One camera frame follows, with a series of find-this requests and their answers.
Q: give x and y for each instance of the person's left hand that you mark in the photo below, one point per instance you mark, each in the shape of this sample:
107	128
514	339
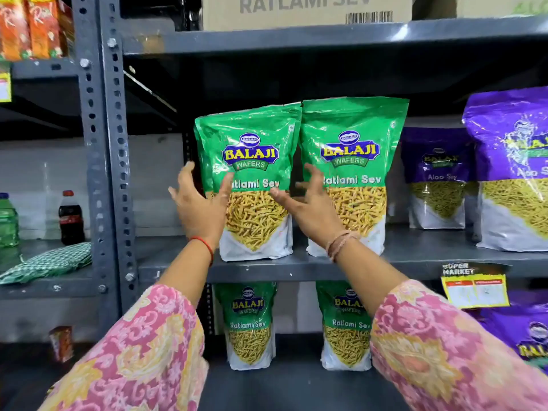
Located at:
199	213

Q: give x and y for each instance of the person's right hand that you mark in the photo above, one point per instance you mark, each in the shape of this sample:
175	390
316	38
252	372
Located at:
314	216

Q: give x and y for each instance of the person's left thumb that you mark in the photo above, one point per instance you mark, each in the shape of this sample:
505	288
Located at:
226	190

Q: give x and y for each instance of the person's right thumb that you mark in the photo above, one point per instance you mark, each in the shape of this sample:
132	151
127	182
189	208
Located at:
284	199

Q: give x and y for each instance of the green snack packet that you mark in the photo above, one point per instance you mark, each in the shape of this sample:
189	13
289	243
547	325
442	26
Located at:
250	321
257	136
355	124
344	333

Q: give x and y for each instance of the person's right forearm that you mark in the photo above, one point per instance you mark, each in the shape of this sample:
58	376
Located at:
428	346

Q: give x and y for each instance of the person's left forearm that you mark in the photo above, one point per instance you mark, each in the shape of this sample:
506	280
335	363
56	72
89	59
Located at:
145	338

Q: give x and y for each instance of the grey metal shelf rack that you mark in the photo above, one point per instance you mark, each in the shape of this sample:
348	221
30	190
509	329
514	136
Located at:
87	124
265	270

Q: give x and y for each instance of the purple snack packet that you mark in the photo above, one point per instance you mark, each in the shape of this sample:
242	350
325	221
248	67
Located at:
518	325
436	166
509	166

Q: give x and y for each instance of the dark cola bottle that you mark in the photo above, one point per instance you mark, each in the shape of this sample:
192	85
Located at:
71	222

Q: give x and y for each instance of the brown cardboard box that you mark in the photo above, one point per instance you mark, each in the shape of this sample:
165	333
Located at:
299	12

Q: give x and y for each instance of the green checked packet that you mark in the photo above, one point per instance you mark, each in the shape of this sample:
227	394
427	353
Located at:
51	263

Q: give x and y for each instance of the yellow shelf price label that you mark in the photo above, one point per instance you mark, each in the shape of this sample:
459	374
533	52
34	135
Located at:
475	288

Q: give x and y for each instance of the green plastic bottle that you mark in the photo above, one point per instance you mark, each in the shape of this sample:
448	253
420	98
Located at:
8	222

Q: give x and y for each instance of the small orange box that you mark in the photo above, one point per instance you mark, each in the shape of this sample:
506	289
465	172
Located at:
61	344

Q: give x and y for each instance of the orange snack packet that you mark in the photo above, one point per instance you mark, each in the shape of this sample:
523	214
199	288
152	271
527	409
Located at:
13	29
45	29

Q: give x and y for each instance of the small yellow label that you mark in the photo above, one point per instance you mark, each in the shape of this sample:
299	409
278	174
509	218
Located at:
4	87

